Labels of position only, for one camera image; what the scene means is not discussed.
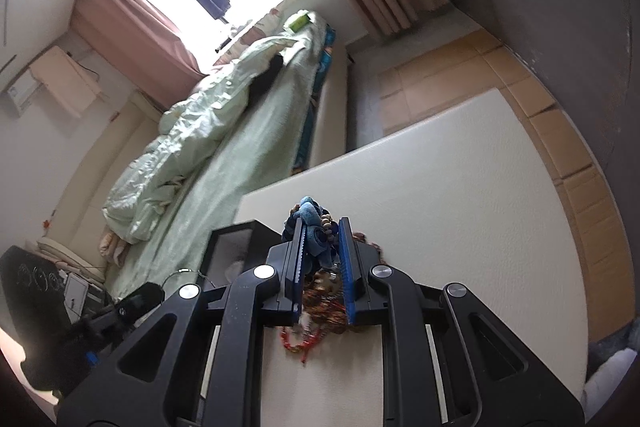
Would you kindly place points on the beige headboard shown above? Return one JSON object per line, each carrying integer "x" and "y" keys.
{"x": 100, "y": 167}

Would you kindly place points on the white air conditioner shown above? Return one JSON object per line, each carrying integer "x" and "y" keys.
{"x": 17, "y": 89}

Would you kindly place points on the beige pillow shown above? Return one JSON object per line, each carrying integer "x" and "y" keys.
{"x": 65, "y": 254}

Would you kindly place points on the cardboard floor sheets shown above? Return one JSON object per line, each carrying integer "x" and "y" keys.
{"x": 435, "y": 72}

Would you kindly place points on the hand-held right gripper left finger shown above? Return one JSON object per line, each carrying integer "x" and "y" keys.
{"x": 299, "y": 287}

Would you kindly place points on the pile of mixed jewelry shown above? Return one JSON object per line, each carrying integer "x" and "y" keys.
{"x": 325, "y": 297}

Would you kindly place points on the black jewelry box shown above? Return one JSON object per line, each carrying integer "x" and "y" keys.
{"x": 262, "y": 234}

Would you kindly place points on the white low table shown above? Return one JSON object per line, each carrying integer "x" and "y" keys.
{"x": 450, "y": 182}

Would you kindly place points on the black cloth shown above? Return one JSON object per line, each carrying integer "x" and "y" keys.
{"x": 265, "y": 79}

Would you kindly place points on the black patterned bag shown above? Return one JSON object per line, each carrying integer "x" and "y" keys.
{"x": 30, "y": 307}

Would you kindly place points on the white plastic box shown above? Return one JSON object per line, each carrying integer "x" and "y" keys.
{"x": 77, "y": 294}

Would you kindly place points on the small green item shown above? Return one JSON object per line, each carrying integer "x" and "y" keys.
{"x": 298, "y": 22}

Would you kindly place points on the light green duvet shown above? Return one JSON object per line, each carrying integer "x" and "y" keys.
{"x": 200, "y": 132}

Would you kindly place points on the bed with green sheet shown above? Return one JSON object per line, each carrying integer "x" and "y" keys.
{"x": 235, "y": 157}

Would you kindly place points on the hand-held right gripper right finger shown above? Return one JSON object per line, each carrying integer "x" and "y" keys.
{"x": 350, "y": 287}

